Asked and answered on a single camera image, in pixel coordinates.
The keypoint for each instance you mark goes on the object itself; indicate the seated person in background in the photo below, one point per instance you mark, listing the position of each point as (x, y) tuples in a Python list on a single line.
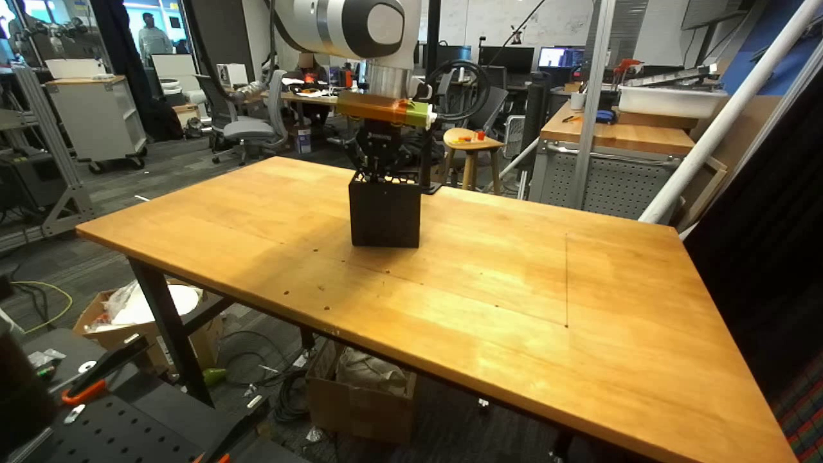
[(310, 73)]

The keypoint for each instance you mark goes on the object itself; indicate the white diagonal pole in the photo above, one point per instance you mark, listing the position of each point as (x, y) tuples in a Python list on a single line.
[(756, 79)]

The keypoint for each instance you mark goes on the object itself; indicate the grey office chair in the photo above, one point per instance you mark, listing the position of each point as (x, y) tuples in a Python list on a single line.
[(231, 126)]

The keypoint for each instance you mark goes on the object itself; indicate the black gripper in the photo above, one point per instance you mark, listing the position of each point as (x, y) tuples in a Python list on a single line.
[(395, 154)]

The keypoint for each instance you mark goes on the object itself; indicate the cardboard box under table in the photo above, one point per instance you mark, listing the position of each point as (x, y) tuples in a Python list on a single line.
[(360, 394)]

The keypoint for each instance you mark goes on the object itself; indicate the black perforated box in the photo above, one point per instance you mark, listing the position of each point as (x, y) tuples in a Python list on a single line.
[(383, 215)]

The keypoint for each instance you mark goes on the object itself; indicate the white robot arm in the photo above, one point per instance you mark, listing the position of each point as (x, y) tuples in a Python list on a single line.
[(375, 32)]

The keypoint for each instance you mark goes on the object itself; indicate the computer monitor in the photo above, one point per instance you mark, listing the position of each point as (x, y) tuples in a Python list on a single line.
[(558, 57)]

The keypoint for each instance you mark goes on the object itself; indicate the wooden workbench with drawers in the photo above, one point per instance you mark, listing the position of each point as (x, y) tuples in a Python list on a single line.
[(629, 162)]

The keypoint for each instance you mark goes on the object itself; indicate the white plastic tray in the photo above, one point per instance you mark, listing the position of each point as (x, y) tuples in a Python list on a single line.
[(669, 102)]

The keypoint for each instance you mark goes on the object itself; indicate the white rolling cabinet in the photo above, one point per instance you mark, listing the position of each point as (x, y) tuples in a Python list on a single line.
[(100, 120)]

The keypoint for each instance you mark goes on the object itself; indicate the round wooden stool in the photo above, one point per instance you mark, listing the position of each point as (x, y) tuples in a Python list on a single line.
[(472, 145)]

